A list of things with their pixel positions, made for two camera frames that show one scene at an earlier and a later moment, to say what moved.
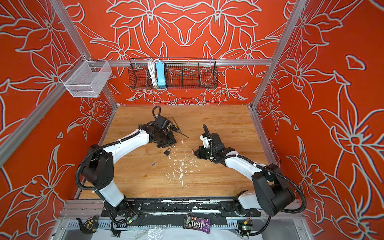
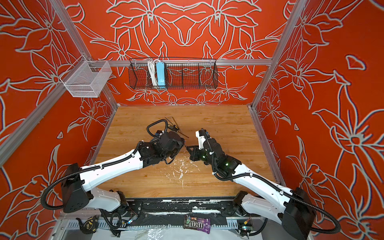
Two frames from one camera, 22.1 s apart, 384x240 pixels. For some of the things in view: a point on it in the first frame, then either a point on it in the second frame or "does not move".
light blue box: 160,74 does not move
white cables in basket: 151,65 does not move
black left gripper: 167,141 -> 176,141
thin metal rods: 174,121 does not move
